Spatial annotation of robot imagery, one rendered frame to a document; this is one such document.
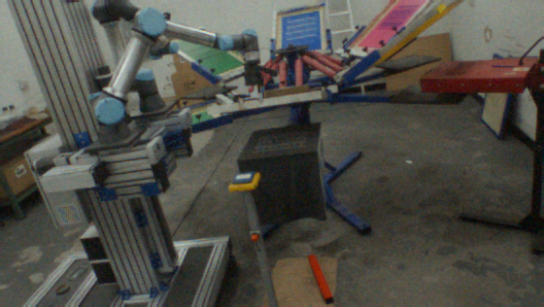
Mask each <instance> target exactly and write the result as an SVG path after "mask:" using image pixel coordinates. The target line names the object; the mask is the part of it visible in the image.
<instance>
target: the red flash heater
mask: <svg viewBox="0 0 544 307"><path fill-rule="evenodd" d="M519 59H520V58H508V59H489V60H470V61H442V63H440V64H439V65H438V66H436V67H435V68H433V69H432V70H431V71H429V72H428V73H427V74H426V75H425V76H422V77H421V78H420V85H421V91H422V92H443V93H523V92H524V91H525V89H526V88H527V87H528V86H533V90H535V89H536V87H537V76H538V66H537V65H539V63H538V58H523V60H522V62H523V63H524V66H521V65H519V62H520V61H519ZM493 65H497V66H514V67H493Z"/></svg>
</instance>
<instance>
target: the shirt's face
mask: <svg viewBox="0 0 544 307"><path fill-rule="evenodd" d="M306 130H308V132H307V137H306V146H305V147H301V148H294V149H287V150H272V151H265V152H258V153H253V149H254V148H255V145H256V143H257V141H258V140H259V138H260V136H264V135H271V134H278V133H285V132H298V131H306ZM319 131H320V122H316V123H303V124H298V125H290V126H283V127H277V128H270V129H263V130H257V131H253V134H252V136H251V137H250V139H249V141H248V142H247V144H246V145H245V147H244V150H243V151H242V153H241V154H240V156H239V158H238V160H240V159H255V158H263V157H270V156H277V155H285V154H299V153H306V152H314V151H315V150H316V149H317V144H318V137H319Z"/></svg>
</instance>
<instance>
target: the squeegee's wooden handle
mask: <svg viewBox="0 0 544 307"><path fill-rule="evenodd" d="M308 88H309V85H300V86H294V87H288V88H276V89H270V90H264V91H265V98H270V97H283V96H289V95H295V94H300V93H306V90H305V89H308Z"/></svg>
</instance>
